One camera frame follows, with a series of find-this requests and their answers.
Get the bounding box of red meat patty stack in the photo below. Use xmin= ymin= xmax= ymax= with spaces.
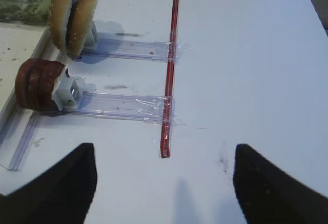
xmin=14 ymin=58 xmax=69 ymax=111

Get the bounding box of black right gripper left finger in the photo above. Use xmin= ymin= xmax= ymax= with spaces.
xmin=1 ymin=143 xmax=97 ymax=223

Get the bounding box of rear sesame bun top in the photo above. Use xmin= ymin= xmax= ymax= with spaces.
xmin=67 ymin=0 xmax=98 ymax=56

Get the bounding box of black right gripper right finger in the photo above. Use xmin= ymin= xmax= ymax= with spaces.
xmin=233 ymin=144 xmax=327 ymax=223

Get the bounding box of sesame bun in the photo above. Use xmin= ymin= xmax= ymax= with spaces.
xmin=47 ymin=0 xmax=73 ymax=52
xmin=67 ymin=0 xmax=98 ymax=56

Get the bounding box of clear patty rail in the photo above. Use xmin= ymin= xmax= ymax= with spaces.
xmin=61 ymin=93 xmax=175 ymax=124

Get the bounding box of front sesame bun top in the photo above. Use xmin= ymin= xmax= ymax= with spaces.
xmin=47 ymin=0 xmax=73 ymax=52

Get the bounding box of clear bun rail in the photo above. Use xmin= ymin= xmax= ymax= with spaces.
xmin=77 ymin=38 xmax=177 ymax=63

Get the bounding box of red plastic strip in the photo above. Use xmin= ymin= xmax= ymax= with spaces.
xmin=160 ymin=0 xmax=179 ymax=158

